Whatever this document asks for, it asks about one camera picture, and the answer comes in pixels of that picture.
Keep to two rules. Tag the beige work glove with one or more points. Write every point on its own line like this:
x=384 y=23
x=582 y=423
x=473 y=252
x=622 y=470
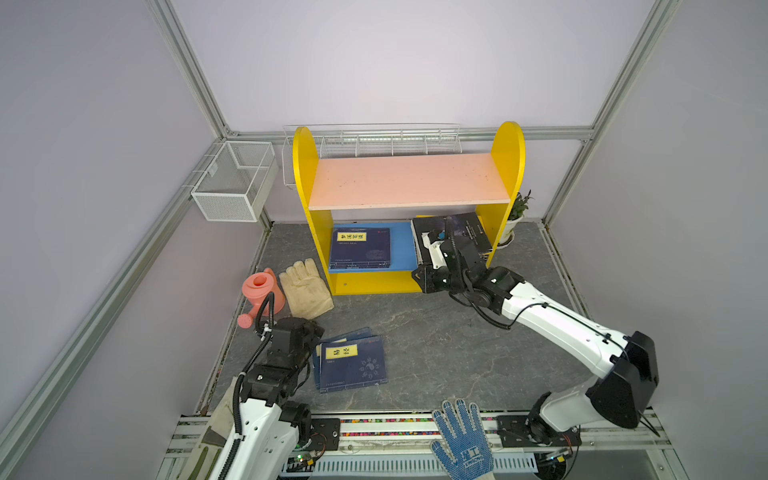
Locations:
x=307 y=294

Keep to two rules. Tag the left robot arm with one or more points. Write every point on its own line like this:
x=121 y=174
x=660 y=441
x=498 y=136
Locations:
x=267 y=424

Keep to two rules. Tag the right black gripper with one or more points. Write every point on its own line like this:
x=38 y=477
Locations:
x=426 y=285

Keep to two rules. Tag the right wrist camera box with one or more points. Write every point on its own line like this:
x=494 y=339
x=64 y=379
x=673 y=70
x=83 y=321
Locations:
x=436 y=256

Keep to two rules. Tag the white mesh wall basket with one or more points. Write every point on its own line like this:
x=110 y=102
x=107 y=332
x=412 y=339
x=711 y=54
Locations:
x=236 y=183

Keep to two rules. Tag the yellow shelf with coloured boards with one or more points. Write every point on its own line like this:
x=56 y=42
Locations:
x=489 y=182

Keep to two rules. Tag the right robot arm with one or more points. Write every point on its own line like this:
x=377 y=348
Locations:
x=624 y=367

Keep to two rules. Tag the black wolf cover book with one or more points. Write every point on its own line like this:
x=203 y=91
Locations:
x=466 y=225

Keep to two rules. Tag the blue dotted knit glove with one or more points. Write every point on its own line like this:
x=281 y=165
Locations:
x=463 y=450

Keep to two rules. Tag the front rail with cable tray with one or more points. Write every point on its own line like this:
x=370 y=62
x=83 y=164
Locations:
x=398 y=445

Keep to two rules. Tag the dark blue book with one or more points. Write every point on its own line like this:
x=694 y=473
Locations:
x=350 y=336
x=352 y=364
x=360 y=248

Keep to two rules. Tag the small potted green plant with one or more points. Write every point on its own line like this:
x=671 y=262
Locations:
x=519 y=207

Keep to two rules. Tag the pink watering can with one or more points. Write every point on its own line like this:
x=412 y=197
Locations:
x=256 y=289

